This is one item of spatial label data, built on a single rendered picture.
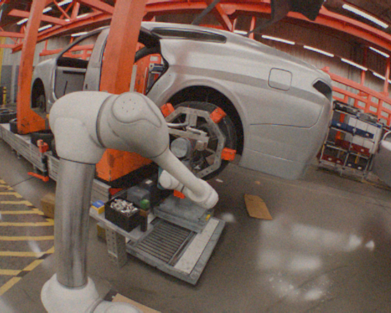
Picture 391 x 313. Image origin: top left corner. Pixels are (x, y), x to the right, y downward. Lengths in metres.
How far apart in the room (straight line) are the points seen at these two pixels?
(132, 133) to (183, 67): 1.34
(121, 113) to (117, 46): 1.08
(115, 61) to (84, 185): 1.04
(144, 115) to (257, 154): 1.24
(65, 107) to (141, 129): 0.21
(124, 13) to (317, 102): 1.49
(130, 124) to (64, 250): 0.38
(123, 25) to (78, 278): 1.38
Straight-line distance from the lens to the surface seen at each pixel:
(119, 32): 1.46
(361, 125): 7.07
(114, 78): 1.39
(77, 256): 0.59
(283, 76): 1.53
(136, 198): 1.63
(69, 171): 0.50
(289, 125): 1.51
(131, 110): 0.38
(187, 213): 1.79
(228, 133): 1.47
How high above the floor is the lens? 1.23
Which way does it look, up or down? 17 degrees down
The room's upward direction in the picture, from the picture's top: 10 degrees clockwise
